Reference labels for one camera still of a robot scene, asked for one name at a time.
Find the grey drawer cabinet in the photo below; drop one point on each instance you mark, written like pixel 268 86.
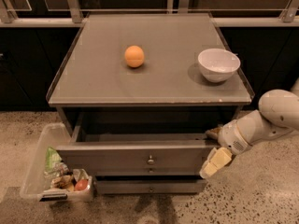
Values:
pixel 94 77

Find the green snack packet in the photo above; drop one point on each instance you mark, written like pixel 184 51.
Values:
pixel 53 159

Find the grey top drawer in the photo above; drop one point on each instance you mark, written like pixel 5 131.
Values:
pixel 110 142

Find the grey drawer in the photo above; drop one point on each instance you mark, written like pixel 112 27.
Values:
pixel 111 187
pixel 148 171
pixel 110 142

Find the metal railing frame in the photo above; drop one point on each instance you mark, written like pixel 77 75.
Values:
pixel 223 13

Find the clear plastic bin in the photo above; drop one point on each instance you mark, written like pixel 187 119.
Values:
pixel 35 186

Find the grey middle drawer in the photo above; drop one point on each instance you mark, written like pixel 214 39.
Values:
pixel 148 171

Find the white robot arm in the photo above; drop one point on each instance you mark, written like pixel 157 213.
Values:
pixel 277 116

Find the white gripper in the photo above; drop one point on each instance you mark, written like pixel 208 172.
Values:
pixel 231 137

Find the orange fruit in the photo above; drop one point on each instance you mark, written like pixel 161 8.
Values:
pixel 134 56

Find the brown wrapped snack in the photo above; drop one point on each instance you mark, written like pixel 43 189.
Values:
pixel 63 182

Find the white ceramic bowl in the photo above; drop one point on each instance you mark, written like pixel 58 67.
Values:
pixel 217 65

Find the grey bottom drawer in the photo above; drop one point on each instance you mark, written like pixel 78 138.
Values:
pixel 111 187

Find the red apple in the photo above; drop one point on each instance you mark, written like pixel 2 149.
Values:
pixel 81 185

